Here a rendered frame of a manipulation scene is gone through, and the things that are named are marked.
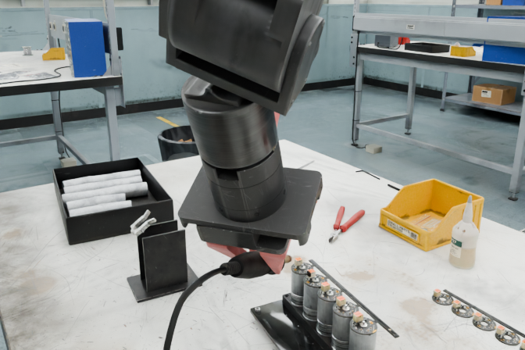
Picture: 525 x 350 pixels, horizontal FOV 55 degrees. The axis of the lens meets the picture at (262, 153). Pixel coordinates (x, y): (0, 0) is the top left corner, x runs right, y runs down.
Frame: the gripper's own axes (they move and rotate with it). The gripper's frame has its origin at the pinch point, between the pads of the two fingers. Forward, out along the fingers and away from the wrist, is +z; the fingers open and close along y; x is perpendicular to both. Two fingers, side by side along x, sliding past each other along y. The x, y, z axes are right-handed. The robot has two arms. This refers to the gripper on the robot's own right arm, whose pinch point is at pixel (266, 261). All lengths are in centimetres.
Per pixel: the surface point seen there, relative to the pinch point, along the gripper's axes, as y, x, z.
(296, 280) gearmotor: -0.7, -4.6, 10.0
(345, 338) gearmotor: -7.2, 1.5, 8.7
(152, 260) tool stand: 17.2, -4.1, 10.7
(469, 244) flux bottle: -19.4, -20.0, 19.4
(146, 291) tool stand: 18.1, -1.8, 14.1
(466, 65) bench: -31, -237, 137
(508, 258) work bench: -25.2, -22.7, 25.1
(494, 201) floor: -53, -182, 190
